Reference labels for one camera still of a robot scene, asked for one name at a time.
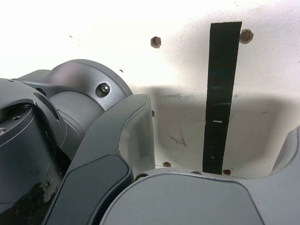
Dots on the black tape strip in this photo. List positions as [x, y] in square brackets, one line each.
[220, 93]

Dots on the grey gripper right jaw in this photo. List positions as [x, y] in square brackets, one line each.
[187, 201]

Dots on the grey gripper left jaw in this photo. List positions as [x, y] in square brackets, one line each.
[103, 140]

